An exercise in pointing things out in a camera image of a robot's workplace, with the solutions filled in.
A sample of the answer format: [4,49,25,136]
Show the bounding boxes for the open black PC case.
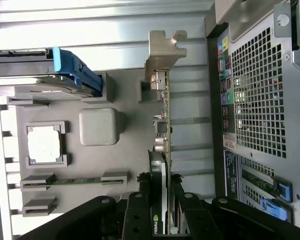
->
[204,0,300,226]

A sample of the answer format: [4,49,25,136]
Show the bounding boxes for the green RAM stick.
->
[22,176,128,187]

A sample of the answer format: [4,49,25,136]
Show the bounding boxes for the hard disk with blue carrier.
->
[0,46,103,99]

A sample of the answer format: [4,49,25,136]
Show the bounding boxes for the silver CPU chip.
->
[27,126,63,164]

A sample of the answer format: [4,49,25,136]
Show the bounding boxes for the grey plastic parts rack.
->
[0,71,166,218]

